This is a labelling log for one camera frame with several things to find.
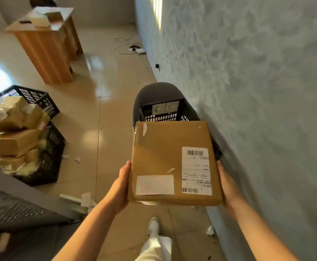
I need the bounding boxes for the white box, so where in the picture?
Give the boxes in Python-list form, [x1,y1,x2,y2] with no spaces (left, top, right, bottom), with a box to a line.
[28,11,51,28]

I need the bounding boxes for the thin floor cable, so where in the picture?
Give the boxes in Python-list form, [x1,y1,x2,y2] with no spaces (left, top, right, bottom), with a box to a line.
[114,37,153,71]

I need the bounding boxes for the black plastic crate with label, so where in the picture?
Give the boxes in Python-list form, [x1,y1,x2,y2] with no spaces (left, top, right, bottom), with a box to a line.
[139,99,224,161]

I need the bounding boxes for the brown cardboard parcel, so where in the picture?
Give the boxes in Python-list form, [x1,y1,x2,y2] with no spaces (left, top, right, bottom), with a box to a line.
[127,121,224,207]

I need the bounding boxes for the person's white trouser leg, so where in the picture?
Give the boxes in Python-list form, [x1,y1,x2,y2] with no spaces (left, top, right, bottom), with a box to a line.
[135,235,173,261]

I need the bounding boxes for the open cardboard box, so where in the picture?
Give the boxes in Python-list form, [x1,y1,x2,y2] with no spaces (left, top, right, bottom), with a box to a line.
[34,6,75,31]

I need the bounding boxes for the person's right hand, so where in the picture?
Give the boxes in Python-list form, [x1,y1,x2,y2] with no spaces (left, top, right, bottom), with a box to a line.
[216,160,242,212]

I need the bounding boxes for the person's right forearm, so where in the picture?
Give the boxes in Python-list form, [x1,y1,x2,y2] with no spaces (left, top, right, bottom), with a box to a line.
[229,198,300,261]

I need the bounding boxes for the grey table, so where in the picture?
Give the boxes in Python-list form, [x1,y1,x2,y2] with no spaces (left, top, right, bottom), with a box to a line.
[0,163,79,261]

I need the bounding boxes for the person's left hand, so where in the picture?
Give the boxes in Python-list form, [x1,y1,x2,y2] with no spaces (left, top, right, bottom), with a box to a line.
[104,161,132,215]

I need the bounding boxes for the person's left forearm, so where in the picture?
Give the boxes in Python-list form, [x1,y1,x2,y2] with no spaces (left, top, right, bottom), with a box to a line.
[52,199,121,261]

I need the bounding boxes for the grey chair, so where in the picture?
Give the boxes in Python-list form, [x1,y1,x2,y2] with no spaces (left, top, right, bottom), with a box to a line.
[132,82,202,133]

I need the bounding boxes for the black mesh basket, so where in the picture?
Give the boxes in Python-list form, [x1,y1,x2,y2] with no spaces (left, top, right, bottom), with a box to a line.
[0,198,73,235]

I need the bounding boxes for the person's white shoe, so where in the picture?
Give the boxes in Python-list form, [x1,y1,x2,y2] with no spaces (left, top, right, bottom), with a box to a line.
[147,217,160,238]

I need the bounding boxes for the wooden desk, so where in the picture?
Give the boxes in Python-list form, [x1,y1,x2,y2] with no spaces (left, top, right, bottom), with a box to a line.
[5,7,84,85]

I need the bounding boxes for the torn brown cardboard box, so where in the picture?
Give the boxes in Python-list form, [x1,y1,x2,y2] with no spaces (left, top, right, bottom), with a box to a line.
[0,96,50,132]

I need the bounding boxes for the white packing paper pieces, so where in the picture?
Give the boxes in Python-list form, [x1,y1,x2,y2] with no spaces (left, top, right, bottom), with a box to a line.
[59,192,98,215]

